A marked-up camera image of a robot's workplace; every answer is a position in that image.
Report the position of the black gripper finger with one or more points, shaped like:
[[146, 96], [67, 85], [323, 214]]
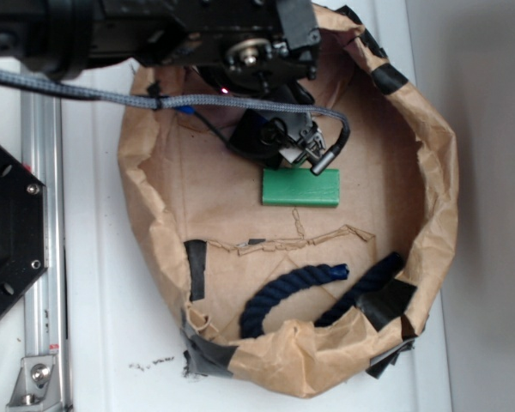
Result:
[[293, 135]]

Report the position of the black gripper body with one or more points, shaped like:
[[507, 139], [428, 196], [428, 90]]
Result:
[[247, 47]]

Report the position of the black box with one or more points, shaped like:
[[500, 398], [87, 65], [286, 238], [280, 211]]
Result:
[[258, 139]]

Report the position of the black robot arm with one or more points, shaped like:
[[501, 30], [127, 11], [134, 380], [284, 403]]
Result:
[[57, 40]]

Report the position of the green rectangular block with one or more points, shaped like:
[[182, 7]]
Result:
[[299, 187]]

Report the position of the brown paper bag basin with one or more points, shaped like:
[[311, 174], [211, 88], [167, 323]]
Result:
[[300, 299]]

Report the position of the aluminium extrusion rail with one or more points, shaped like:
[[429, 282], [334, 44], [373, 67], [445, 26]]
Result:
[[45, 303]]

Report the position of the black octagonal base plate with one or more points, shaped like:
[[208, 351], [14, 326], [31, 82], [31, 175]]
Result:
[[22, 230]]

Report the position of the metal corner bracket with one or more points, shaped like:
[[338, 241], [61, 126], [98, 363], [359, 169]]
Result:
[[37, 385]]

